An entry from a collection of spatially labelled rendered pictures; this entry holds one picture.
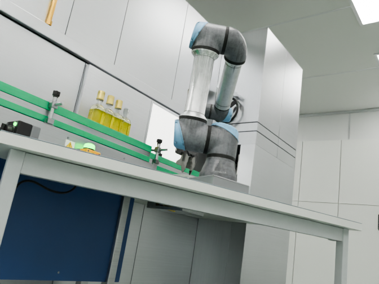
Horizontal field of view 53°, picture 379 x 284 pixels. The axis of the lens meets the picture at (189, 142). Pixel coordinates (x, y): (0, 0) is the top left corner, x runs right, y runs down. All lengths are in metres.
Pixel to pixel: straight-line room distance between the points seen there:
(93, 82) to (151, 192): 0.87
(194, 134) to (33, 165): 0.62
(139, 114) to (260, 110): 0.90
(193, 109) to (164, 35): 1.08
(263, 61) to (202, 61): 1.29
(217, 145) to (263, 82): 1.33
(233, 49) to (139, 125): 0.81
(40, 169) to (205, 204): 0.58
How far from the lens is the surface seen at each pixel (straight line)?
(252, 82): 2.76
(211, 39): 1.58
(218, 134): 1.48
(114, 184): 1.23
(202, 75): 1.54
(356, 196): 5.13
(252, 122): 2.63
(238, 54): 1.62
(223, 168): 1.44
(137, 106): 2.17
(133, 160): 1.74
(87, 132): 1.61
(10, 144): 1.11
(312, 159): 5.40
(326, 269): 5.14
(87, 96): 1.95
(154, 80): 2.35
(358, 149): 5.26
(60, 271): 1.58
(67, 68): 1.94
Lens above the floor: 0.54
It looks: 15 degrees up
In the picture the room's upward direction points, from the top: 9 degrees clockwise
